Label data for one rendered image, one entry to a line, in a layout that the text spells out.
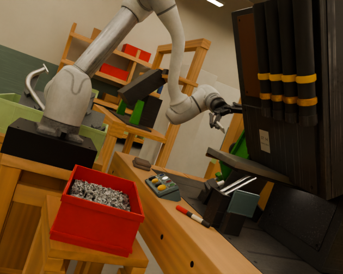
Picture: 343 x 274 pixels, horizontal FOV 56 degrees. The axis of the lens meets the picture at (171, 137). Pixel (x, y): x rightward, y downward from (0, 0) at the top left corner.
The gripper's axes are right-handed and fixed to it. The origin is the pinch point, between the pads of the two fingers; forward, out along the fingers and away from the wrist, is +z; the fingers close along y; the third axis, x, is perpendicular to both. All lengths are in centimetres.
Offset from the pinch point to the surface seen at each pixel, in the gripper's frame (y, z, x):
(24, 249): -121, -27, 36
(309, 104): 0, 55, -35
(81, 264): -94, -8, 46
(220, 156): -20.3, 40.5, -19.7
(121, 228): -53, 51, -20
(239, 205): -20.2, 45.4, -3.2
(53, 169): -74, 5, -19
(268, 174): -11, 48, -13
